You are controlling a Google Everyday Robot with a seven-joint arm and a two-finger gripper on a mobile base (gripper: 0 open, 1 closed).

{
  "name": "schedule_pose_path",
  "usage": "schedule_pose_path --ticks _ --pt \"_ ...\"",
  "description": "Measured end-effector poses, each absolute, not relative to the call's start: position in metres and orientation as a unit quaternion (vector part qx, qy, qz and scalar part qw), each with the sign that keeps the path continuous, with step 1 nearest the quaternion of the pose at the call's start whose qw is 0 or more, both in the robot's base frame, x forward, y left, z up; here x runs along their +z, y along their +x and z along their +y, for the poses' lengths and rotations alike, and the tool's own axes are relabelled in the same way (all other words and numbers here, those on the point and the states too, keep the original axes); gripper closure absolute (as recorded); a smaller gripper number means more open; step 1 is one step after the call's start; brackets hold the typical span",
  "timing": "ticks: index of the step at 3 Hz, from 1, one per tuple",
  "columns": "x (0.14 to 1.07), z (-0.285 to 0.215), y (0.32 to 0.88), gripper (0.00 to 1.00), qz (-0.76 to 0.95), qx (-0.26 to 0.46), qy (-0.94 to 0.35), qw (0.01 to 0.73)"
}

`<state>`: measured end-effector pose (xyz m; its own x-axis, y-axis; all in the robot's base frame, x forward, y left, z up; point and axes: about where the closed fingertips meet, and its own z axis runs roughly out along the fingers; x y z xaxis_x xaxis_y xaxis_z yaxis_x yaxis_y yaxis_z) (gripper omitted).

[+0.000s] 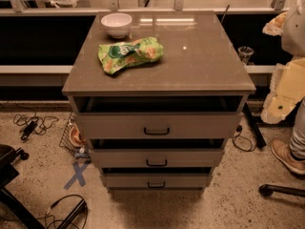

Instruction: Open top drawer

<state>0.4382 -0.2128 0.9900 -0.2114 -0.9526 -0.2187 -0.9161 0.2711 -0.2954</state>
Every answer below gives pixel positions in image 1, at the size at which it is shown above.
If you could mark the yellow foam-covered gripper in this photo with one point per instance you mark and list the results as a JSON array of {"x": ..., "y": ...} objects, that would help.
[{"x": 294, "y": 32}]

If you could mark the grey top drawer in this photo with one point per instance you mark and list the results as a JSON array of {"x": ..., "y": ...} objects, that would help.
[{"x": 140, "y": 126}]

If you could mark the grey drawer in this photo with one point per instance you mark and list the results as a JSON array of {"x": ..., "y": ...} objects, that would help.
[
  {"x": 156, "y": 182},
  {"x": 155, "y": 158},
  {"x": 140, "y": 126}
]

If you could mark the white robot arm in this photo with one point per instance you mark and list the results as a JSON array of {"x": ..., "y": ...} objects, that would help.
[{"x": 290, "y": 26}]

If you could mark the grey drawer cabinet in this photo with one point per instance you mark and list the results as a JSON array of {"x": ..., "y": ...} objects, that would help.
[{"x": 199, "y": 73}]

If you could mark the grey bottom drawer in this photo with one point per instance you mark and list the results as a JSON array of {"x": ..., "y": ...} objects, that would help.
[{"x": 156, "y": 182}]

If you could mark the grey middle drawer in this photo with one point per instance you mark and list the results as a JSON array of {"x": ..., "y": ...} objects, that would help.
[{"x": 155, "y": 158}]

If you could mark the clear glass cup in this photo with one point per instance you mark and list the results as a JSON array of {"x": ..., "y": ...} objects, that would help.
[{"x": 245, "y": 53}]

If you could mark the black bar on floor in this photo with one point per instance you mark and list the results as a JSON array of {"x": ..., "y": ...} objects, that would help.
[{"x": 260, "y": 142}]

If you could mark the tan shoe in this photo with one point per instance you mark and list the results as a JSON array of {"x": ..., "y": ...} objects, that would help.
[{"x": 282, "y": 152}]

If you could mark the black chair leg with caster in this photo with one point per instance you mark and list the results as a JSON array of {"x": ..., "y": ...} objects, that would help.
[{"x": 267, "y": 189}]

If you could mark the green snack bag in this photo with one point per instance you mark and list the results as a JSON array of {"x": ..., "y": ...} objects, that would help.
[{"x": 123, "y": 55}]

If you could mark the white bowl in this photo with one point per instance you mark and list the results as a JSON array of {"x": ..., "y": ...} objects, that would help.
[{"x": 117, "y": 25}]

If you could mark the blue tape cross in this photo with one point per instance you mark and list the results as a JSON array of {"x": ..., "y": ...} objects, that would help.
[{"x": 78, "y": 168}]

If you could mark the wire basket with items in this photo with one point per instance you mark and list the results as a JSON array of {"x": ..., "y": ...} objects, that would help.
[{"x": 72, "y": 141}]

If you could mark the black stand with cables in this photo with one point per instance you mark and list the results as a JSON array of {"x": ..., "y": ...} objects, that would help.
[{"x": 81, "y": 207}]

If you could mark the black power adapter with cable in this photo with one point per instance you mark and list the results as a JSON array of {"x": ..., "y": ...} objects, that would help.
[{"x": 31, "y": 123}]

